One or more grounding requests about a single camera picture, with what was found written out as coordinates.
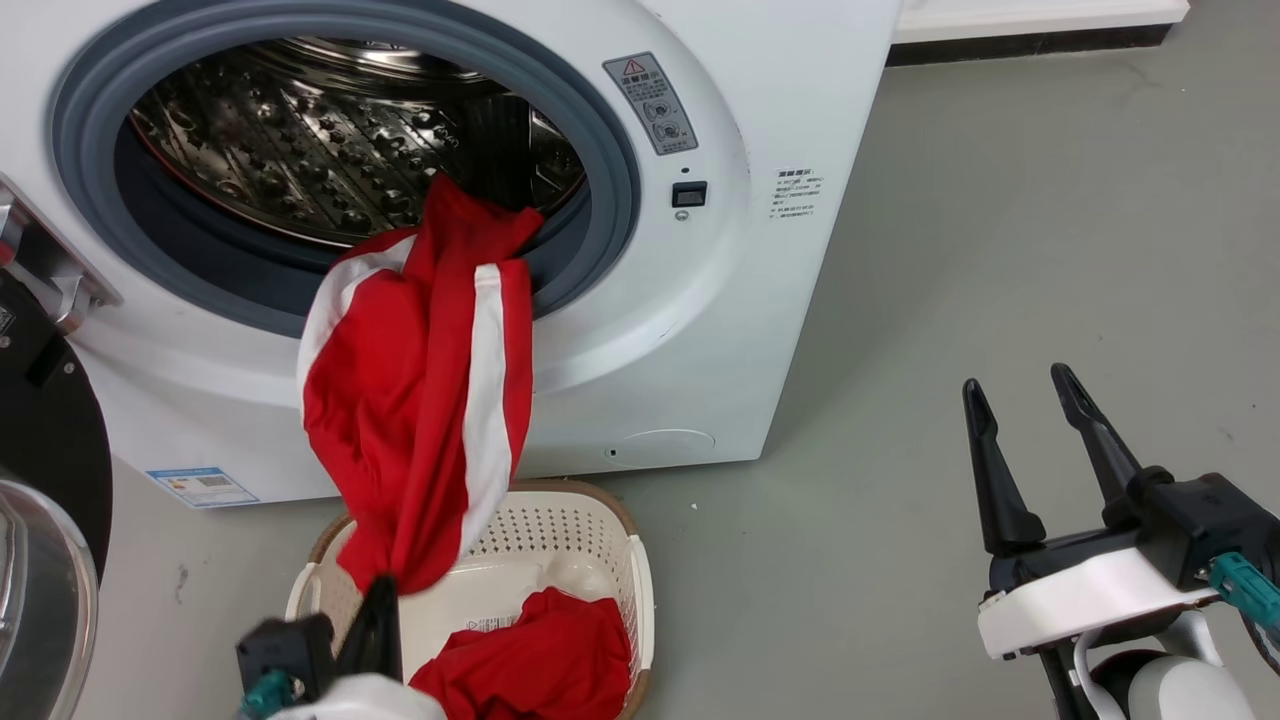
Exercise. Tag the black door latch socket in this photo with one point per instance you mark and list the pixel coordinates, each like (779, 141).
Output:
(689, 194)

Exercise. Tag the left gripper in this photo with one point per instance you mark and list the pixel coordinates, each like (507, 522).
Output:
(290, 645)

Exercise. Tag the grey warning sticker red triangle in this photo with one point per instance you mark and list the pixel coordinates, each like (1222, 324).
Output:
(650, 105)

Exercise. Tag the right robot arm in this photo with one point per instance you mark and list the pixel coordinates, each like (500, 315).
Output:
(1180, 695)

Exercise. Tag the red garment with white stripes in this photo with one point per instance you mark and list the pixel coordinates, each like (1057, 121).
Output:
(400, 400)

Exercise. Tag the plain red garment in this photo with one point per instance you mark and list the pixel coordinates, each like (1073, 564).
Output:
(530, 660)

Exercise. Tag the cream laundry basket brown rim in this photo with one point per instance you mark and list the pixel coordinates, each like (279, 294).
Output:
(560, 530)

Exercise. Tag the blue energy label sticker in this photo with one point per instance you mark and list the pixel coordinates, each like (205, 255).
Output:
(203, 488)

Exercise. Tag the round white filter cover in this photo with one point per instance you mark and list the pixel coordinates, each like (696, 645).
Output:
(660, 447)

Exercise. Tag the small white text sticker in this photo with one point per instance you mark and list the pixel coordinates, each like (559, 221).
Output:
(797, 193)

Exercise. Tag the grey rubber door gasket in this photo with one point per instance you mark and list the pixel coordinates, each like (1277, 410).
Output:
(612, 200)

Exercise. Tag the white front-load washing machine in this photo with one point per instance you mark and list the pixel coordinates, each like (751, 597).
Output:
(650, 330)

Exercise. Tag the white wall cabinet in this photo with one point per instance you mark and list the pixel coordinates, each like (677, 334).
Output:
(1000, 20)

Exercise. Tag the washing machine door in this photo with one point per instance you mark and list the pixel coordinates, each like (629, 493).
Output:
(50, 430)

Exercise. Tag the stainless steel washing machine drum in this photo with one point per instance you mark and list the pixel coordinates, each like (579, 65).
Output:
(300, 150)

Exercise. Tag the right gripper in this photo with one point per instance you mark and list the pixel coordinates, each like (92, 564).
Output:
(1180, 520)

